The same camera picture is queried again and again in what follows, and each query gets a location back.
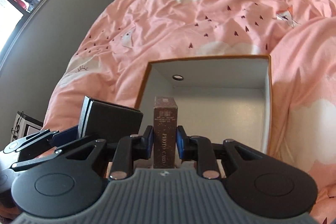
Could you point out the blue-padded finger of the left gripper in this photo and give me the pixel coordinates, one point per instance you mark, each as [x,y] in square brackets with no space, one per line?
[42,141]

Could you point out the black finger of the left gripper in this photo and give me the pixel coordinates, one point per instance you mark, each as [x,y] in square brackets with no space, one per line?
[29,160]

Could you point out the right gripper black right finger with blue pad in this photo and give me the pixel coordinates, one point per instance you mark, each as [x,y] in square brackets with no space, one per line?
[200,150]

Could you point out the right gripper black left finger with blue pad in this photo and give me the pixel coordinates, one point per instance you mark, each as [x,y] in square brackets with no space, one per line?
[128,150]

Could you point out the black square box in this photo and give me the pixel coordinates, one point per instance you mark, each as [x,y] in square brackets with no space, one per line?
[107,120]

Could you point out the blue holographic photo card box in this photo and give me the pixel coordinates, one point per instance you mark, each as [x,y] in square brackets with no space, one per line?
[165,128]

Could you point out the silver aluminium case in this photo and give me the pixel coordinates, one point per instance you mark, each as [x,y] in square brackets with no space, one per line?
[24,125]

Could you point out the orange box white inside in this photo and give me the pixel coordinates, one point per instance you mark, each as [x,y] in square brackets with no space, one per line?
[218,97]

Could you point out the pink patterned duvet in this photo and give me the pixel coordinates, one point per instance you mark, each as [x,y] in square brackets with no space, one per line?
[299,35]

